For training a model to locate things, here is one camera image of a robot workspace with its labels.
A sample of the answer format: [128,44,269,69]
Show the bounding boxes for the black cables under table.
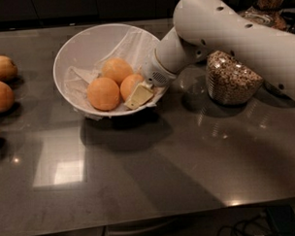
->
[215,216,272,236]

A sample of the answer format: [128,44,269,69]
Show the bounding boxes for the front glass cereal jar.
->
[206,51,263,106]

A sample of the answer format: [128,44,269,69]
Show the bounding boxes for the black box under table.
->
[265,205,295,236]

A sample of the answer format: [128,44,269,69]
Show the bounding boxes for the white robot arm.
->
[126,0,295,109]

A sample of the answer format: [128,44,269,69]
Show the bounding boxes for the white bowl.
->
[51,21,171,120]

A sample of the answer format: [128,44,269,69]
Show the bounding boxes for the orange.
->
[86,77,120,111]
[101,58,133,85]
[0,82,15,113]
[0,55,17,83]
[120,74,144,100]

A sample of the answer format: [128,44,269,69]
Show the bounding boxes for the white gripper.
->
[124,50,177,110]

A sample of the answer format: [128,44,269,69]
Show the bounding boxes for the glass cereal jar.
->
[206,51,263,106]
[239,0,287,31]

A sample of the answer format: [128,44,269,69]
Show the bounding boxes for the back right glass cereal jar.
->
[239,0,287,31]

